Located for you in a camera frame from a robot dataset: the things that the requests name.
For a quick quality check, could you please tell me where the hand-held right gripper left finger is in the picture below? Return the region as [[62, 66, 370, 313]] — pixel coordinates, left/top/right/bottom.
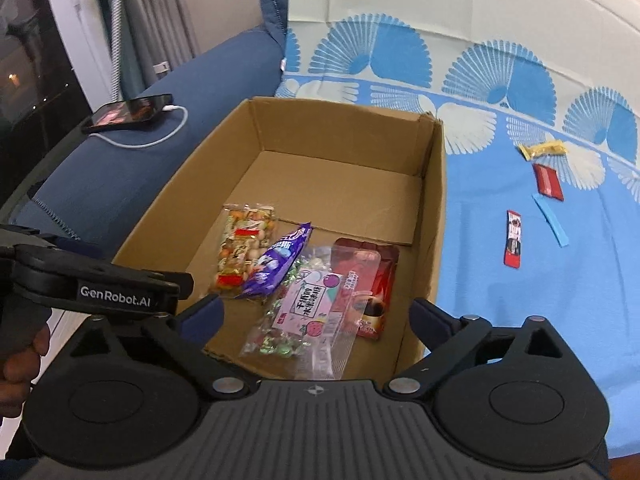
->
[[65, 295, 258, 403]]

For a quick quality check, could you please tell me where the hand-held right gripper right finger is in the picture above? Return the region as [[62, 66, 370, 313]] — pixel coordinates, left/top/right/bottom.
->
[[382, 298, 564, 403]]

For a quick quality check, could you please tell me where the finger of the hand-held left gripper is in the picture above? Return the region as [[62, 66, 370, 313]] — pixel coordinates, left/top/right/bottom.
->
[[150, 270, 195, 302]]

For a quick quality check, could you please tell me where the purple chocolate packet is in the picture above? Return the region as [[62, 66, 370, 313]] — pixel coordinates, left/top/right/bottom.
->
[[234, 222, 314, 302]]

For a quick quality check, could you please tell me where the clear candy bag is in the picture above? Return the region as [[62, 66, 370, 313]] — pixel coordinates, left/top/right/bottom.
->
[[239, 255, 347, 361]]

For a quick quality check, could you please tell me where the clear long strip packet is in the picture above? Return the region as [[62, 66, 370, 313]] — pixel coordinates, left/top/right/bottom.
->
[[295, 267, 364, 382]]

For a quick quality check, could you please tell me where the brown cardboard box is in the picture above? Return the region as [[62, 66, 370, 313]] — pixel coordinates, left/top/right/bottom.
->
[[112, 96, 448, 382]]

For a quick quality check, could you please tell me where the person's left hand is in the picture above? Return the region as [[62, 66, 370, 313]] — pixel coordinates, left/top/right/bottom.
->
[[0, 322, 53, 419]]

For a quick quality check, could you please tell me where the red drink pouch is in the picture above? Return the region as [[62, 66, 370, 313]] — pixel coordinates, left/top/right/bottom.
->
[[330, 237, 401, 342]]

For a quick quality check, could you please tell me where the blue white printed cloth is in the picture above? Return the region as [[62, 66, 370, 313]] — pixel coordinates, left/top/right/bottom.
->
[[277, 0, 640, 457]]

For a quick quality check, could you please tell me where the clear mixed nut snack packet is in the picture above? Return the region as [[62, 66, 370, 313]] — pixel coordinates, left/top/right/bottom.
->
[[214, 202, 279, 297]]

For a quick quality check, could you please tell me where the blue sofa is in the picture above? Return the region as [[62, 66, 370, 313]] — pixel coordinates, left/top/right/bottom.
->
[[10, 0, 297, 267]]

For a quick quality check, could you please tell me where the red black stick packet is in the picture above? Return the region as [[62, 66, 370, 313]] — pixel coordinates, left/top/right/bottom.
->
[[502, 209, 525, 266]]

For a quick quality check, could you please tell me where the blue stick packet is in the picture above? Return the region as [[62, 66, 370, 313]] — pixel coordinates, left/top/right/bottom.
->
[[532, 193, 571, 248]]

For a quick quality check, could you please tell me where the black smartphone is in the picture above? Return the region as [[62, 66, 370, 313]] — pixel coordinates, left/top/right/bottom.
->
[[81, 93, 175, 135]]

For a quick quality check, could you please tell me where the small red snack packet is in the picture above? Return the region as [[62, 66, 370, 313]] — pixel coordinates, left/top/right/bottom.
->
[[531, 162, 565, 202]]

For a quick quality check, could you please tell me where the yellow snack packet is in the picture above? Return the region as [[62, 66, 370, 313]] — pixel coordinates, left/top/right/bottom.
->
[[517, 139, 569, 163]]

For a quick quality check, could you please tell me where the black garment steamer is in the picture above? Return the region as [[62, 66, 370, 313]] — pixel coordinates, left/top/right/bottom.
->
[[89, 0, 127, 102]]

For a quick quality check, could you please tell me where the grey curtain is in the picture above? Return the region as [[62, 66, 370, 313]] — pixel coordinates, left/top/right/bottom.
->
[[75, 0, 202, 99]]

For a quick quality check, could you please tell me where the white charging cable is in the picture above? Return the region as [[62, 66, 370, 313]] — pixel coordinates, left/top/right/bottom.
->
[[92, 104, 190, 150]]

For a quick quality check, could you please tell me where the white window frame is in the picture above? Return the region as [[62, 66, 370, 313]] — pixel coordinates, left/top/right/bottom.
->
[[40, 0, 119, 111]]

